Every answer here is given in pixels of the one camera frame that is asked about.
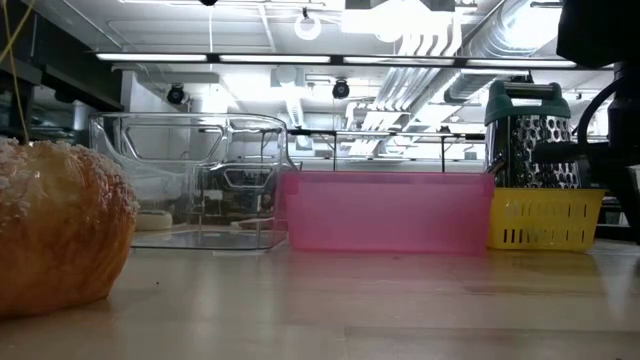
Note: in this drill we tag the silver ventilation duct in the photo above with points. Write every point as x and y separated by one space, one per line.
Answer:
500 45

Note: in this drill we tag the black overhead light bar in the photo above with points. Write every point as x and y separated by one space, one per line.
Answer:
337 60

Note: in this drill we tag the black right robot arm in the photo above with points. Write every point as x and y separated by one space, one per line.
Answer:
625 125

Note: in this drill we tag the pink plastic bin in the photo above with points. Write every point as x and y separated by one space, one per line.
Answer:
390 215

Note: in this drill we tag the black round ceiling lamp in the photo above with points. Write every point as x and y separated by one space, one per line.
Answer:
175 95
340 89

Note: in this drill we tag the clear plastic bin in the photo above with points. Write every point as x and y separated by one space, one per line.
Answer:
175 150

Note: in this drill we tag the sugar-coated bread loaf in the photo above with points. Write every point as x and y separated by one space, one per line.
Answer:
60 225

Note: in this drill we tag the yellow plastic basket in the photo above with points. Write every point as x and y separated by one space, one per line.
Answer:
545 196

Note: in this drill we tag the black storage rack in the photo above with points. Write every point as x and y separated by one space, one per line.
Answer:
60 75

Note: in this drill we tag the black background table frame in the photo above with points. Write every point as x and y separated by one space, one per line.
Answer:
380 132

